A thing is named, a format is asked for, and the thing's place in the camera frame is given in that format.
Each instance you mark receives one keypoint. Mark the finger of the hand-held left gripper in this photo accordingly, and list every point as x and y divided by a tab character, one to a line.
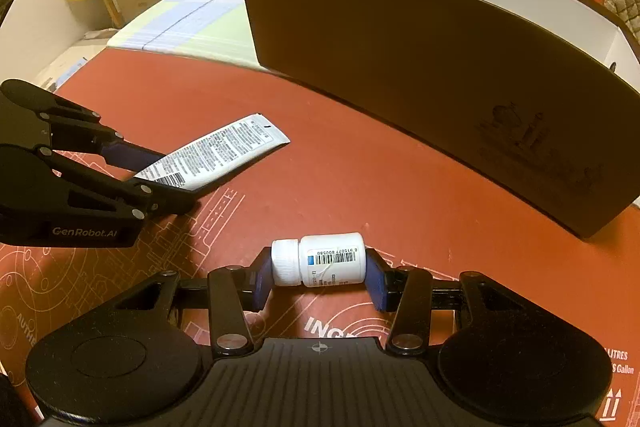
135	154
165	202

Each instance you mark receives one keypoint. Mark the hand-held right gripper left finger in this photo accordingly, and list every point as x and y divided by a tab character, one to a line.
262	282

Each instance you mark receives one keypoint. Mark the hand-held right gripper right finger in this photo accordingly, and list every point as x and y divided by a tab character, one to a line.
379	279

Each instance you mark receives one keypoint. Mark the white pill bottle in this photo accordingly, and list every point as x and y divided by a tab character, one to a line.
330	259

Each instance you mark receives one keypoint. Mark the white and blue toothpaste tube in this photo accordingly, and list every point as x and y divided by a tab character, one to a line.
220	147

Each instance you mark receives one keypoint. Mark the brown cardboard storage box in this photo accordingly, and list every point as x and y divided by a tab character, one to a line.
425	82

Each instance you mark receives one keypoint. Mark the white carton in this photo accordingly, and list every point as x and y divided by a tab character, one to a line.
75	57

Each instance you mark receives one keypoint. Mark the red printed cardboard sheet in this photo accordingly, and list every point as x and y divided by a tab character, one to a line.
325	167

